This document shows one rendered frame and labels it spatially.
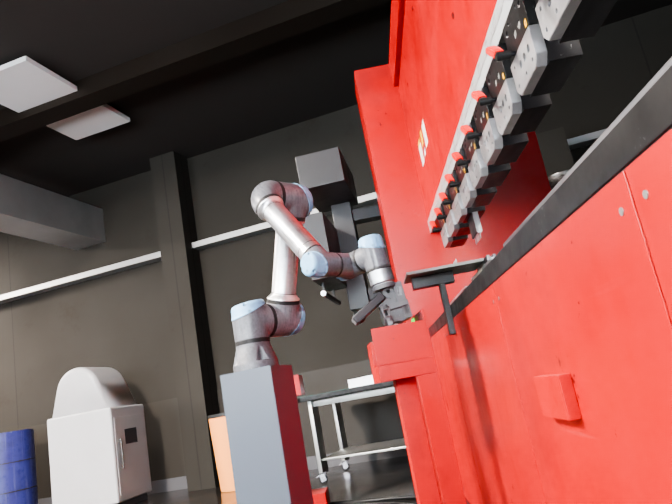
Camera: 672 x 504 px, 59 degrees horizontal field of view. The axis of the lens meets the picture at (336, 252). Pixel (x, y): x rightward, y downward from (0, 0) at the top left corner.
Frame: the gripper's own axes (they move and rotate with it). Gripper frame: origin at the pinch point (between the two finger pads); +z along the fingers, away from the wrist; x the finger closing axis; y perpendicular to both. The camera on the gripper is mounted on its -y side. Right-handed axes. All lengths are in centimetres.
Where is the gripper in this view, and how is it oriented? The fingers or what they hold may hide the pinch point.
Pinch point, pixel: (395, 352)
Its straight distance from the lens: 175.2
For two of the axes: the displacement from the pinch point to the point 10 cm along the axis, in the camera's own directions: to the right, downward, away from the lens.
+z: 2.6, 9.4, -2.2
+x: -0.3, 2.4, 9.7
